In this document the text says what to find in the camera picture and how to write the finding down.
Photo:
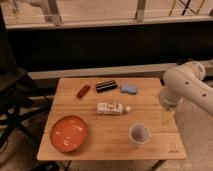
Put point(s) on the translucent yellowish gripper finger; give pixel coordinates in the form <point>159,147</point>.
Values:
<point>165,117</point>

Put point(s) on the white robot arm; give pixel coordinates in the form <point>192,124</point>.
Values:
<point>186,82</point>

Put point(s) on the orange ceramic bowl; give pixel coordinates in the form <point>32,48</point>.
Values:
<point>68,134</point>

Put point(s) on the blue sponge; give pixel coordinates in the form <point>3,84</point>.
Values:
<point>130,89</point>

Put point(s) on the black rectangular box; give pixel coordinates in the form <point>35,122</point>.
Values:
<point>105,86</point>

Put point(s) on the white labelled plastic bottle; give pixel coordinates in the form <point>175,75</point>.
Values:
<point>112,108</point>

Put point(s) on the wooden folding table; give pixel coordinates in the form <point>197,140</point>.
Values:
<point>108,136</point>

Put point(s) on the red oblong object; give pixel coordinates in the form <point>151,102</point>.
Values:
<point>82,92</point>

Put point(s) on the black chair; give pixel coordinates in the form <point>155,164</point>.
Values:
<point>11,98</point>

